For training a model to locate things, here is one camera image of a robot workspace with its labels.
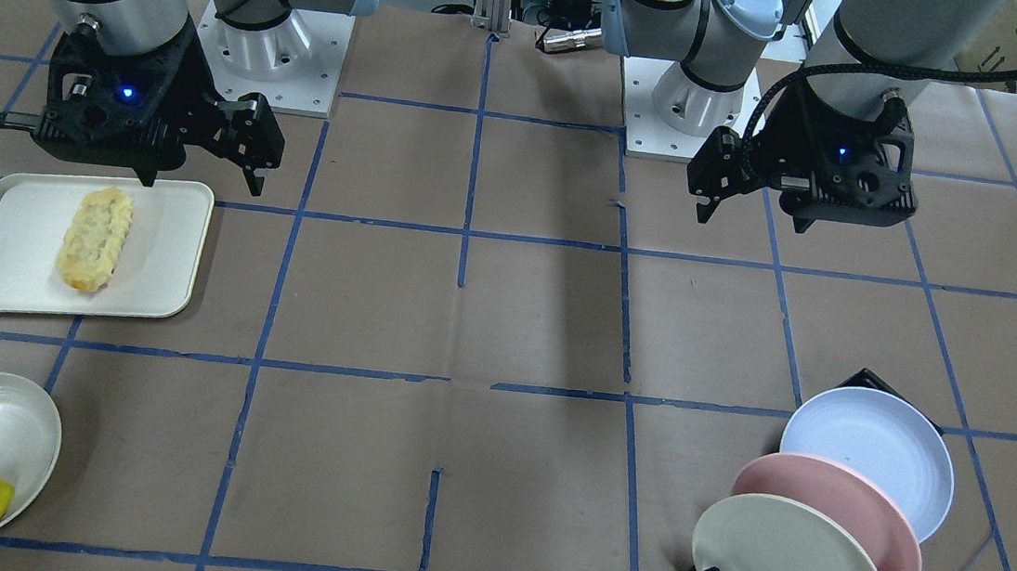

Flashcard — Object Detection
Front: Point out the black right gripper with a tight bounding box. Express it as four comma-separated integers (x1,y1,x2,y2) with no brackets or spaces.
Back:
0,13,286,198

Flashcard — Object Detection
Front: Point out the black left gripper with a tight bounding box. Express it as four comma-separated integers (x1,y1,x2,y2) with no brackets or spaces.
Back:
686,81,919,235

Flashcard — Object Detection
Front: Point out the yellow bread loaf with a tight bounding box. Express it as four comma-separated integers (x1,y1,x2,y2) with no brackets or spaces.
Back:
57,187,134,293

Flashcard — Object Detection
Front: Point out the blue plate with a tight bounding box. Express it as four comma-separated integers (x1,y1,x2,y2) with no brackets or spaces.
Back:
779,386,956,543

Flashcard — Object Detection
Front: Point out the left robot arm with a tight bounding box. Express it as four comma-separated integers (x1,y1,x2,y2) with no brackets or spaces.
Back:
600,0,999,233

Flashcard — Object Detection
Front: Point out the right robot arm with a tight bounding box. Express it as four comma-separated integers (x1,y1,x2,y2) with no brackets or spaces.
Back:
0,0,381,197

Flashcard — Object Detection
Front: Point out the pink plate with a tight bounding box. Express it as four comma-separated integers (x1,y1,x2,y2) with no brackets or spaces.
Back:
730,452,924,571

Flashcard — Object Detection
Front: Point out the cream white plate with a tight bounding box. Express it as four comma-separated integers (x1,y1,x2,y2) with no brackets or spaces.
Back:
691,493,878,571

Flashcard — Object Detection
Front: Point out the white rectangular tray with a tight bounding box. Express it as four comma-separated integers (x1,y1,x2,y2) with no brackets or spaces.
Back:
0,174,215,318

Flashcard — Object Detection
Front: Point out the silver cylindrical connector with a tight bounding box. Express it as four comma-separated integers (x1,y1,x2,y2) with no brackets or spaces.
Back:
534,28,604,56

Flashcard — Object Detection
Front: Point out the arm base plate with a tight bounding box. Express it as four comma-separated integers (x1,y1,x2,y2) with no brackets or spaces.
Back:
197,1,356,119
621,57,762,163

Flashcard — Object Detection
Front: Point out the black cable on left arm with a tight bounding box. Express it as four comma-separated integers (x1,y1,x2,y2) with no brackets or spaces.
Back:
741,0,1017,172

